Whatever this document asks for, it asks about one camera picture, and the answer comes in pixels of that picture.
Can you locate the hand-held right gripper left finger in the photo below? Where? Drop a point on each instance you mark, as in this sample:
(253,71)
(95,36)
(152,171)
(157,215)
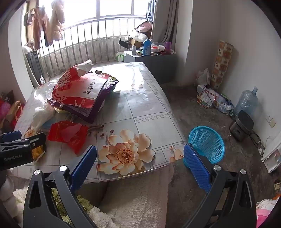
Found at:
(84,166)

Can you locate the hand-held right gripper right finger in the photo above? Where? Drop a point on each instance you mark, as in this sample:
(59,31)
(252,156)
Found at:
(196,170)

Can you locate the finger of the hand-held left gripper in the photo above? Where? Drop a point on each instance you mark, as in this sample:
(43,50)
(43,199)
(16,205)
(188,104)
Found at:
(11,137)
(35,142)

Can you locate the yellow snack packet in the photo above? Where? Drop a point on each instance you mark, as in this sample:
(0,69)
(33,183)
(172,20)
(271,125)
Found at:
(38,153)

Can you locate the blue plastic mesh basket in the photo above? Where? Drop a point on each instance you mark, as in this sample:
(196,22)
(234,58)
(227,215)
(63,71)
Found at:
(206,140)

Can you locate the tan paper bag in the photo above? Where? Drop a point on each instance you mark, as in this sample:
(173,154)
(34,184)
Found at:
(15,114)

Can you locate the pink bag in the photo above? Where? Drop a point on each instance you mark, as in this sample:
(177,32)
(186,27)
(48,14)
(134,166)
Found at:
(4,109)

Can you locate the crumpled white plastic bag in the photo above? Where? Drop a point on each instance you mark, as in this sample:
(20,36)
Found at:
(44,114)

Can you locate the red plastic packet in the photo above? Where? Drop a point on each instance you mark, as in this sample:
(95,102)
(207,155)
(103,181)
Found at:
(65,133)

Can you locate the green fluffy cloth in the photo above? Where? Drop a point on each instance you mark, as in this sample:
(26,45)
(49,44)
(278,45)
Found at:
(83,203)

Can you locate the white fluffy blanket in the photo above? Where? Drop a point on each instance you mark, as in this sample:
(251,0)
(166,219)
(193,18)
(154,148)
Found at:
(136,197)

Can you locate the grey rice cooker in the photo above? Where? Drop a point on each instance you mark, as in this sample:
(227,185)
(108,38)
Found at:
(241,125)

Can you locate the red white rice sack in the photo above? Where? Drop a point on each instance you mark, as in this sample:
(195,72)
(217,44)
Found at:
(65,85)

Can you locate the crumpled printed plastic bag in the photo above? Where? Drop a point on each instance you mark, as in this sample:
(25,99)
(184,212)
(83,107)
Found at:
(224,103)

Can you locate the white red printed bag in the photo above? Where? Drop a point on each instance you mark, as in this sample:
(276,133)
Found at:
(92,94)

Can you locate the white water dispenser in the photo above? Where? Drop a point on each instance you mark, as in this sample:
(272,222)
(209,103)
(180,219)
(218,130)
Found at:
(272,161)

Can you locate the floral table cover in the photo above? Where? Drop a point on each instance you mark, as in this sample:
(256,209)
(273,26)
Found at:
(142,114)

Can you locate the white plastic container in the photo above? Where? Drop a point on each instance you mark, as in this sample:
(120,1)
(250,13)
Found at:
(200,88)

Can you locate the pink cloth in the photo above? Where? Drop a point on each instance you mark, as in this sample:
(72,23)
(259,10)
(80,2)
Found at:
(265,214)

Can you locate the large blue water jug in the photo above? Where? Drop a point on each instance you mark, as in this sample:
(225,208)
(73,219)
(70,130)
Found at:
(245,100)

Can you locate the purple foil bag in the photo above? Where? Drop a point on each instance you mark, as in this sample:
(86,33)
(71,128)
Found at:
(109,84)

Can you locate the patterned rolled floor mat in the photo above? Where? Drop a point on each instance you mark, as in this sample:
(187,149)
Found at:
(221,63)

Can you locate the metal balcony railing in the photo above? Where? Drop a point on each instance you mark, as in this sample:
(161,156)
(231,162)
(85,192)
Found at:
(87,43)

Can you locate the pink hanging garment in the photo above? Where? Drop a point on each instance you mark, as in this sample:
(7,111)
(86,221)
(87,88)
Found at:
(39,28)

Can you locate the grey cabinet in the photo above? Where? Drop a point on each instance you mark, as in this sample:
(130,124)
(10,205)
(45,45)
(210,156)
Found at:
(153,65)

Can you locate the white green paper bag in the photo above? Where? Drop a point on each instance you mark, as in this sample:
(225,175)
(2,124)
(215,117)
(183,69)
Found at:
(119,57)

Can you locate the beige hanging jacket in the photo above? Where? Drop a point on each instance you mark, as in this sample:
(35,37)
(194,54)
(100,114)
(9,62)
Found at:
(57,19)

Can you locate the small white bottle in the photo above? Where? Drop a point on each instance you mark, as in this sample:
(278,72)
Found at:
(134,50)

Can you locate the purple cup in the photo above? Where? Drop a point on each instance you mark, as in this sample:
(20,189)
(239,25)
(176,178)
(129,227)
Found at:
(168,46)

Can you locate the black device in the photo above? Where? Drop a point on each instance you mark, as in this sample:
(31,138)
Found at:
(124,43)

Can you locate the blue detergent bottle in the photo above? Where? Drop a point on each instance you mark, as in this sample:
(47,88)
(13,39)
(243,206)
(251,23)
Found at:
(146,48)

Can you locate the cardboard box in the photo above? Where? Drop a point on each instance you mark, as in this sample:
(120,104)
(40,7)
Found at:
(136,43)

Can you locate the pink cushion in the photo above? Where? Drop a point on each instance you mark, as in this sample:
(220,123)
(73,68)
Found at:
(143,26)

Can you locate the grey curtain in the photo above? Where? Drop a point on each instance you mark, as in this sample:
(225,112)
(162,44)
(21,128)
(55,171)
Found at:
(164,19)

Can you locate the blue hanging cloth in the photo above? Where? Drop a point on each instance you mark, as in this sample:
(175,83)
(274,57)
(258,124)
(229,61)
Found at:
(150,11)

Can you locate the black metal frame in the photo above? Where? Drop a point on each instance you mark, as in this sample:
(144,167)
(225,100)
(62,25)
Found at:
(34,65)

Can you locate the wall socket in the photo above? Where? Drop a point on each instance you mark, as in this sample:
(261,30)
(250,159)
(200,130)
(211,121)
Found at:
(270,121)

